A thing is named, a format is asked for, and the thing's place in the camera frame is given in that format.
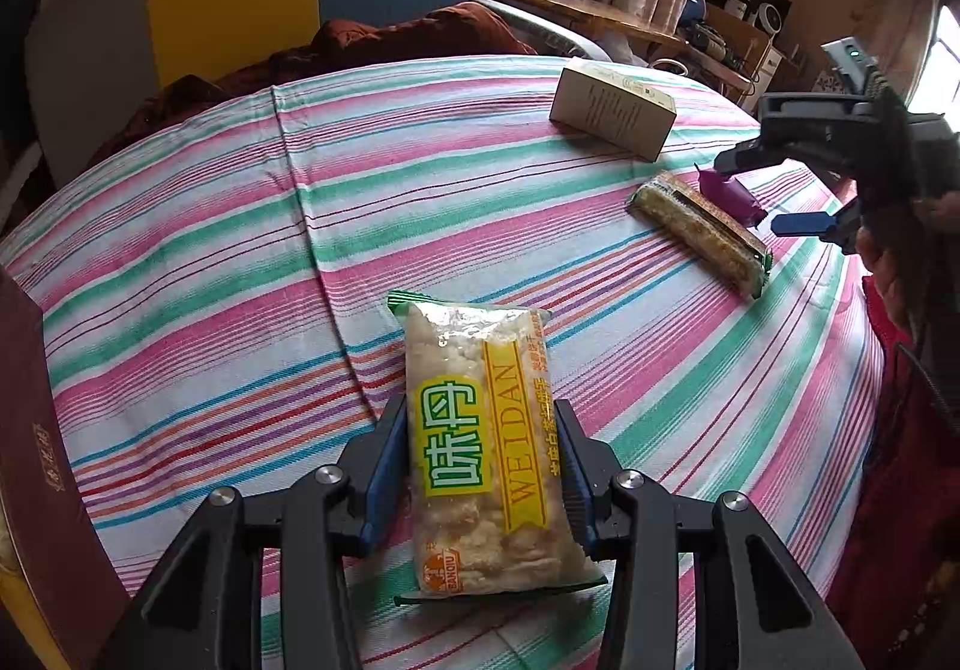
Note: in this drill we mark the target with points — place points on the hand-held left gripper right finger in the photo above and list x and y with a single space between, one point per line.
577 482

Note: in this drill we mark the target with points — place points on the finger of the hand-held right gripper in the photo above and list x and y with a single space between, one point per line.
765 154
802 224

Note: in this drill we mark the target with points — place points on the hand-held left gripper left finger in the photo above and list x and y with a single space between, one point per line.
382 464

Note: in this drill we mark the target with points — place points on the purple tube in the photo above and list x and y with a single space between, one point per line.
731 198

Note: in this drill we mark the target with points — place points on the clear rice cracker snack packet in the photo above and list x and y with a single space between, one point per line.
705 231
480 415

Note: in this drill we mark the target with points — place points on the maroon tin box gold interior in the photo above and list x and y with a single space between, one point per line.
45 430

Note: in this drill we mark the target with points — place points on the person's right hand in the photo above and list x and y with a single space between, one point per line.
896 272

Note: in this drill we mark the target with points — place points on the black radio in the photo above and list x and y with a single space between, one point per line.
709 40

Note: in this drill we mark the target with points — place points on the beige cardboard box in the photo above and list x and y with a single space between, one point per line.
611 108

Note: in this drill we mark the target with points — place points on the wooden desk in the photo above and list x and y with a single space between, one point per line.
592 14

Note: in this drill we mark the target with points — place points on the person's red jacket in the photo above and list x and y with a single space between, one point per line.
907 475

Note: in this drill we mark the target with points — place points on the striped bedsheet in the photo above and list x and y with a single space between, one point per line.
225 227

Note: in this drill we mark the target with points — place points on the dark red blanket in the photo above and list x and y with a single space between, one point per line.
390 40

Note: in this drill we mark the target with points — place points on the grey bed rail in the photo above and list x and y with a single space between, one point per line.
540 25

